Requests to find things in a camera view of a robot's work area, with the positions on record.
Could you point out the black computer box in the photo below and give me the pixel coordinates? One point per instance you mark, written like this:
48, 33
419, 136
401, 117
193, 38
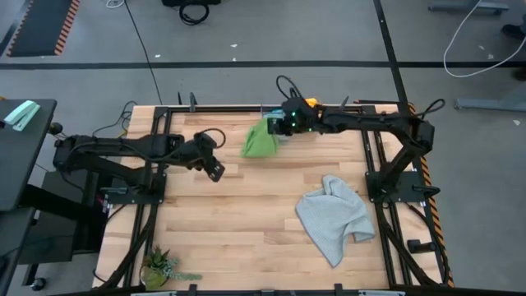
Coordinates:
61, 205

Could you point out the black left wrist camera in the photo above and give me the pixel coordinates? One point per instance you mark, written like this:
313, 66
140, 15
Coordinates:
216, 169

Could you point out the mint green stapler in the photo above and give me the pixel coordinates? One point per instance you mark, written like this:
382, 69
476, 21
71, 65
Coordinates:
20, 115

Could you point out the grey table foot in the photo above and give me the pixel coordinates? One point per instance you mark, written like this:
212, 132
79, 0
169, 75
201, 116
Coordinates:
468, 6
489, 104

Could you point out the black aluminium table frame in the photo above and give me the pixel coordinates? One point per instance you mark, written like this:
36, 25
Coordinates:
230, 109

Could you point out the person's black shoe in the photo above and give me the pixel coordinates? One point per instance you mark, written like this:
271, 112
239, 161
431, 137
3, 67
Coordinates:
515, 30
521, 74

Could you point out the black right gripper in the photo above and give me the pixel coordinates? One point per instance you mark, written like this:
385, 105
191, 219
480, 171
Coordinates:
298, 119

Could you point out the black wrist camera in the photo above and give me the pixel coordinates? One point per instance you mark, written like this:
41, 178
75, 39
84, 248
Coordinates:
216, 169
275, 125

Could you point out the grey waffle microfiber towel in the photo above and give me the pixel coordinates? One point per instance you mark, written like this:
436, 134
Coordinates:
333, 222

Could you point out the artificial succulent plant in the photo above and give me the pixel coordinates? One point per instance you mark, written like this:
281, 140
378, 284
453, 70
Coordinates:
158, 267

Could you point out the black side desk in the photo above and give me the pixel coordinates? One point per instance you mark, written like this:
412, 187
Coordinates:
24, 164

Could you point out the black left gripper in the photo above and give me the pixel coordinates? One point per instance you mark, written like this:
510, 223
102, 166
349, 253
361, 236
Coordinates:
201, 150

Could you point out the green microfiber towel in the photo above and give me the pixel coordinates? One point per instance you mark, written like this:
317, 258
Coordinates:
259, 141

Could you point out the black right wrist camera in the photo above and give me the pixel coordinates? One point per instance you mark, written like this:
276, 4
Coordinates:
275, 125

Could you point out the white bar bracket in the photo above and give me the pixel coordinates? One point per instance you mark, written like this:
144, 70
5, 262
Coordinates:
382, 293
154, 293

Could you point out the black orange-edged floor mat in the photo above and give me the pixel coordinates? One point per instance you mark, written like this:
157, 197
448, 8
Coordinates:
41, 29

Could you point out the orange microfiber towel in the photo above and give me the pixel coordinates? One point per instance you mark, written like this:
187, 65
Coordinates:
311, 102

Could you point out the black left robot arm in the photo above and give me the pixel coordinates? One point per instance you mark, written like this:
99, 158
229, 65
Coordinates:
123, 150

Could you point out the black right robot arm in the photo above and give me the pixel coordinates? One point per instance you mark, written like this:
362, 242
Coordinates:
370, 121

